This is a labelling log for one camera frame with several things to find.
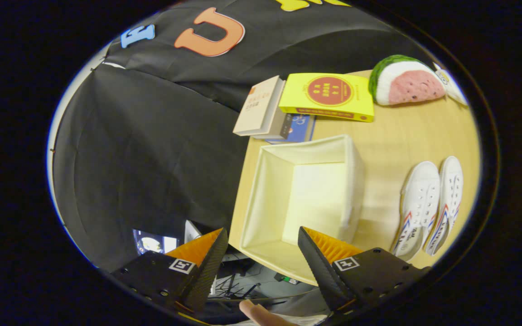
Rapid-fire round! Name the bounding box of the computer monitor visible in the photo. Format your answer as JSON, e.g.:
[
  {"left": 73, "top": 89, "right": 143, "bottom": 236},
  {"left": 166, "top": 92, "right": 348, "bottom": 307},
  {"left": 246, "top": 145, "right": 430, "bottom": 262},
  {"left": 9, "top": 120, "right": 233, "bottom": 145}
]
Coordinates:
[{"left": 133, "top": 229, "right": 180, "bottom": 255}]

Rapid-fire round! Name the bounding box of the white plush toy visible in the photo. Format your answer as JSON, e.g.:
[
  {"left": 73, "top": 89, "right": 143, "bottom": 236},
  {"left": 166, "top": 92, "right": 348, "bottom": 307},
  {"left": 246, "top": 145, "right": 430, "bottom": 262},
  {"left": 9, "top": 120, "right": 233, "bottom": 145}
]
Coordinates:
[{"left": 433, "top": 62, "right": 469, "bottom": 106}]

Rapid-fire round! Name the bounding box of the cream fabric storage box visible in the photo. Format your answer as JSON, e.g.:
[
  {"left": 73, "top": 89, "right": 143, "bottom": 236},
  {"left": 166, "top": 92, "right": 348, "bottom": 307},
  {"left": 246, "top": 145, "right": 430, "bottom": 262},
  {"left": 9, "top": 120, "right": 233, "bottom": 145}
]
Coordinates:
[{"left": 239, "top": 134, "right": 365, "bottom": 287}]

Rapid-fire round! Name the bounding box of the blue book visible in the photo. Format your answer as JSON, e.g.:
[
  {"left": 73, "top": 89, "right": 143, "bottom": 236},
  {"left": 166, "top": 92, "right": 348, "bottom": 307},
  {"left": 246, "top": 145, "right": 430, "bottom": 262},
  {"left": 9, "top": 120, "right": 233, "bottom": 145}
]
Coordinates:
[{"left": 266, "top": 113, "right": 317, "bottom": 145}]

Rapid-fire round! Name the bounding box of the white shoe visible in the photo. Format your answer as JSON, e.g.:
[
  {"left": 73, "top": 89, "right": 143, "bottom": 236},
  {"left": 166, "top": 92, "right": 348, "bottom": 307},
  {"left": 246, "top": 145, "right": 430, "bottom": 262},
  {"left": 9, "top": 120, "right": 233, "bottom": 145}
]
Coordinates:
[
  {"left": 390, "top": 161, "right": 441, "bottom": 262},
  {"left": 425, "top": 156, "right": 464, "bottom": 257}
]

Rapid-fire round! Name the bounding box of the yellow book red circle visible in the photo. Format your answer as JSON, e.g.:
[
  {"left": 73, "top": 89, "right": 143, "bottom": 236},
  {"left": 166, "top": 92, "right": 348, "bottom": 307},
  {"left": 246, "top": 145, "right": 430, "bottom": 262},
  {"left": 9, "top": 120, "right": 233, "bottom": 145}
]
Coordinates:
[{"left": 279, "top": 72, "right": 375, "bottom": 123}]

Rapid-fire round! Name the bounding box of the dark spine book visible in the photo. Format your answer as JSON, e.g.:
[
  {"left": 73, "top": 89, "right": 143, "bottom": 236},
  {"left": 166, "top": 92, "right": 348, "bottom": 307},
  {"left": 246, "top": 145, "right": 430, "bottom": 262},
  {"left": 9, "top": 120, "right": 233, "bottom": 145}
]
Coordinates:
[{"left": 252, "top": 109, "right": 294, "bottom": 140}]

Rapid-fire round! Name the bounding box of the watermelon slice plush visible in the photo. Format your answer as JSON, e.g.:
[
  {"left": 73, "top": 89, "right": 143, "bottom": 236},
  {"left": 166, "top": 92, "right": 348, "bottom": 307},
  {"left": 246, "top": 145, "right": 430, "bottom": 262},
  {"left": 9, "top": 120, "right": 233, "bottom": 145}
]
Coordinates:
[{"left": 368, "top": 55, "right": 446, "bottom": 106}]

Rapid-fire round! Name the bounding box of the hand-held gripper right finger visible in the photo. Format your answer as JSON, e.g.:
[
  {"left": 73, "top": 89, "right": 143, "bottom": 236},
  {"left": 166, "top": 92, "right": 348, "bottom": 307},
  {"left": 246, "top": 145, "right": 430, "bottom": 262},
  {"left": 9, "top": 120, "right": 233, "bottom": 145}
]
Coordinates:
[{"left": 297, "top": 226, "right": 431, "bottom": 312}]

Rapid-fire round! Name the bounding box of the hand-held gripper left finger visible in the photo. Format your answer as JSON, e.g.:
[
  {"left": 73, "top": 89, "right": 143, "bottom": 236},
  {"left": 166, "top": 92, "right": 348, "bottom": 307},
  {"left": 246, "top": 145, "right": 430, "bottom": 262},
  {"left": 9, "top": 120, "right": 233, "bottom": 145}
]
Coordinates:
[{"left": 111, "top": 228, "right": 229, "bottom": 314}]

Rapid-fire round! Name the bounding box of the beige book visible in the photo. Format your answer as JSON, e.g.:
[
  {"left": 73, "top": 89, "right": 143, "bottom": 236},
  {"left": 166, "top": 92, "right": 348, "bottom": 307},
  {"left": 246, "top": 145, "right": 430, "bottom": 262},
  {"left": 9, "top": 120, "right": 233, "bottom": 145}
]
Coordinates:
[{"left": 233, "top": 76, "right": 285, "bottom": 137}]

